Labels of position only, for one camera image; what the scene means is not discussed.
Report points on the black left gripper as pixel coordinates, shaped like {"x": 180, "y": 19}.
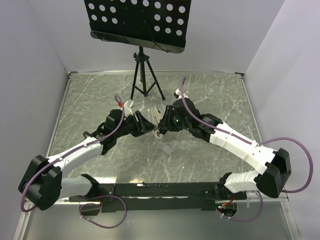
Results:
{"x": 145, "y": 126}

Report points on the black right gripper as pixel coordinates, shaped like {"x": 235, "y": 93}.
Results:
{"x": 165, "y": 124}

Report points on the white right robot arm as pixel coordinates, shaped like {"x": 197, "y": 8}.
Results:
{"x": 271, "y": 168}

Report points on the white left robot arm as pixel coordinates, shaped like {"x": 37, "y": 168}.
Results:
{"x": 45, "y": 180}

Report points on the small open staple box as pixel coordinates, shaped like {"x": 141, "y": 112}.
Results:
{"x": 168, "y": 150}

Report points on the black tripod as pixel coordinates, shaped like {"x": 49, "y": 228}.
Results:
{"x": 141, "y": 59}

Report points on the black perforated music stand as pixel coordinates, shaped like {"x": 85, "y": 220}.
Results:
{"x": 154, "y": 24}

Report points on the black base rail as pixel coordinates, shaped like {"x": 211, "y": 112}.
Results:
{"x": 161, "y": 196}

